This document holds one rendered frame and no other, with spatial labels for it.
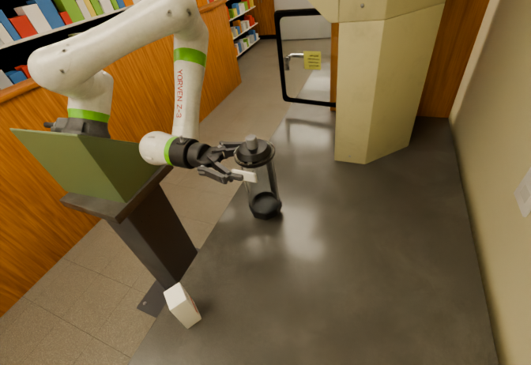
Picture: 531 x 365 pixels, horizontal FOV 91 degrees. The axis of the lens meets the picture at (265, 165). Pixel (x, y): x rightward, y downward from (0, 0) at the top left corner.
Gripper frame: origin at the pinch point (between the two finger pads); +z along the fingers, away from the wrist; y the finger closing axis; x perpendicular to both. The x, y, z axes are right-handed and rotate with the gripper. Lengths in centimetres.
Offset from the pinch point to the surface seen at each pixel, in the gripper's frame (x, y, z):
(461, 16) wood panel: -19, 67, 49
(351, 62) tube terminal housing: -16.9, 30.2, 19.4
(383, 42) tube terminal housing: -21.9, 30.7, 27.1
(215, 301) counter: 20.3, -29.6, -1.3
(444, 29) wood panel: -15, 67, 45
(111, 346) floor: 116, -45, -89
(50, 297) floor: 117, -39, -155
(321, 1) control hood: -32.1, 30.2, 10.8
